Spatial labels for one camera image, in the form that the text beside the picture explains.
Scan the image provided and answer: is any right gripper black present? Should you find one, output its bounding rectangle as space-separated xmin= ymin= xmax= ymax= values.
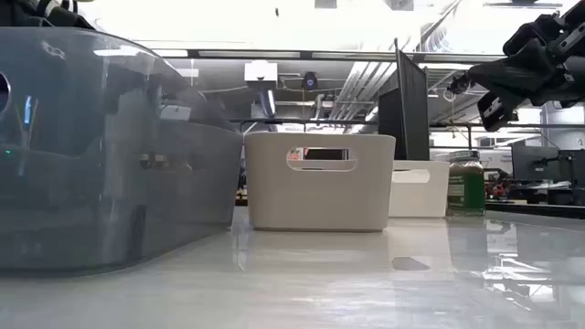
xmin=468 ymin=13 xmax=585 ymax=133

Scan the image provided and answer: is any green lid herb spice jar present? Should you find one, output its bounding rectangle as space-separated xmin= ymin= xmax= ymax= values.
xmin=446 ymin=150 xmax=486 ymax=218

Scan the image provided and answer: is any dark computer monitor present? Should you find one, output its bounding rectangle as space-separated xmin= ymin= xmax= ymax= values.
xmin=557 ymin=149 xmax=585 ymax=184
xmin=510 ymin=139 xmax=561 ymax=182

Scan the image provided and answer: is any dark ceiling light fixture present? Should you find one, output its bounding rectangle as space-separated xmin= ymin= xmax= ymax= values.
xmin=483 ymin=1 xmax=564 ymax=9

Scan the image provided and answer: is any black partition panel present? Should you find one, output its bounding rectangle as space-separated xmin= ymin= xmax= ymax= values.
xmin=378 ymin=38 xmax=431 ymax=161

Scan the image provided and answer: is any red and black equipment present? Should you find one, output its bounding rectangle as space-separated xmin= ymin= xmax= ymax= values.
xmin=484 ymin=177 xmax=511 ymax=200

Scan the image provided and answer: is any clear grey plastic bin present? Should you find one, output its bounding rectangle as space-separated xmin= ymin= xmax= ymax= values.
xmin=0 ymin=26 xmax=243 ymax=278

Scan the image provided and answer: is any black overhead camera rig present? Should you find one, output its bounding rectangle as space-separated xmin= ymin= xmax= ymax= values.
xmin=446 ymin=72 xmax=472 ymax=96

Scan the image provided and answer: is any black table frame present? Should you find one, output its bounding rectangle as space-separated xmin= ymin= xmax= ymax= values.
xmin=484 ymin=200 xmax=585 ymax=220

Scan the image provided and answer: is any white plastic handled bin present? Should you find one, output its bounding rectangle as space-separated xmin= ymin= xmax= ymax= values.
xmin=388 ymin=159 xmax=451 ymax=218
xmin=243 ymin=131 xmax=397 ymax=233

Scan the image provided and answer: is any black horizontal frame bar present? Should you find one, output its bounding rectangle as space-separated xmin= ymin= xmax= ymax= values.
xmin=132 ymin=45 xmax=508 ymax=64

